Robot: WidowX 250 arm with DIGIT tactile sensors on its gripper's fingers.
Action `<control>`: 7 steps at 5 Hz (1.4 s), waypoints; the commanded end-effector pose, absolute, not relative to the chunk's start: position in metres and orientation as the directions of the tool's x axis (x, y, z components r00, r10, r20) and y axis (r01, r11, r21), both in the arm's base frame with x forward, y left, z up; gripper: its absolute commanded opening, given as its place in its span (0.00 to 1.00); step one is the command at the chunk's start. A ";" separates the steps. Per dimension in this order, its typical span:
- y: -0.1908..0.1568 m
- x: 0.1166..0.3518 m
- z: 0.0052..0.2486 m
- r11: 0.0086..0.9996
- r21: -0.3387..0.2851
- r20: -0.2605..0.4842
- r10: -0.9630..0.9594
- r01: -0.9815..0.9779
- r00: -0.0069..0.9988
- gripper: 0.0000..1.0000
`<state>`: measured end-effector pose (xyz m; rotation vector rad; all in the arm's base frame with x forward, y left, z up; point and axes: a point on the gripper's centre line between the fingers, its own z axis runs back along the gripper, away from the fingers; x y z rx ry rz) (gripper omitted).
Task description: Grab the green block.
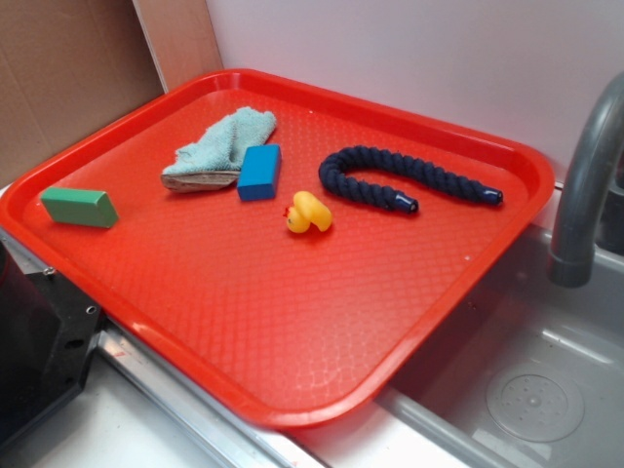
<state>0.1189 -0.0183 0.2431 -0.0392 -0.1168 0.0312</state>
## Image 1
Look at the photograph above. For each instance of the blue rectangular block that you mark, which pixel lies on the blue rectangular block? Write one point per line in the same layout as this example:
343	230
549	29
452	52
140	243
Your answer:
258	179

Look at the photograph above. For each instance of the red plastic tray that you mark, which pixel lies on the red plastic tray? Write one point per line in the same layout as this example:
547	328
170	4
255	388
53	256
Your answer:
287	330

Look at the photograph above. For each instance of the yellow rubber duck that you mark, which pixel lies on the yellow rubber duck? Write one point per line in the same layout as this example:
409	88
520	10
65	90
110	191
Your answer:
306	211

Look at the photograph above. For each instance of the grey faucet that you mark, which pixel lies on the grey faucet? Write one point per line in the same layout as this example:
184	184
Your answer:
590	212

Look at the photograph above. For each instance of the brown cardboard panel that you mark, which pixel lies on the brown cardboard panel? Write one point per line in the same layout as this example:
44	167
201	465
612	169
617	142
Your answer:
69	68

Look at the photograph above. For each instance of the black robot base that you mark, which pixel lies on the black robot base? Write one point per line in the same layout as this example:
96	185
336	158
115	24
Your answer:
49	330

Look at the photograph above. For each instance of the grey plastic sink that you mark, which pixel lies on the grey plastic sink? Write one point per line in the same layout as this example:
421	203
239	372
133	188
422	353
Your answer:
523	373

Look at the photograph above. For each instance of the green rectangular block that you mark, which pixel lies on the green rectangular block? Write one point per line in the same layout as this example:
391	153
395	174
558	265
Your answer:
79	206

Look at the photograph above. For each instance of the light blue cloth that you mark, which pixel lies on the light blue cloth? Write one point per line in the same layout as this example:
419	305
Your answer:
215	161

